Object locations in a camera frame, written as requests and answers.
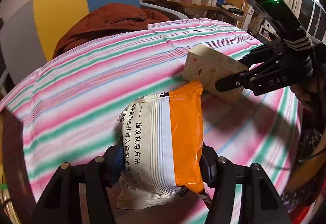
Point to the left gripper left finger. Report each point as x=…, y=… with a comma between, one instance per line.
x=60, y=200

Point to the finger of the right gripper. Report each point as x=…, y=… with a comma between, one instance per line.
x=267, y=53
x=247, y=79

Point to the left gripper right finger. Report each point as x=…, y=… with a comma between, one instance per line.
x=260, y=201

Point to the beige cardboard box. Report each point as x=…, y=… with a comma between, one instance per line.
x=209, y=65

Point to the orange white snack packet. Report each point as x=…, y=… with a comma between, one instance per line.
x=162, y=145

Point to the wooden desk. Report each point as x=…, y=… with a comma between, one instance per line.
x=196, y=7

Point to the striped pink tablecloth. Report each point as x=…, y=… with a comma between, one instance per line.
x=69, y=107

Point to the rust red jacket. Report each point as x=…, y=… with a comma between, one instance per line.
x=111, y=19

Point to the grey yellow blue chair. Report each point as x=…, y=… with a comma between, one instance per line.
x=30, y=35

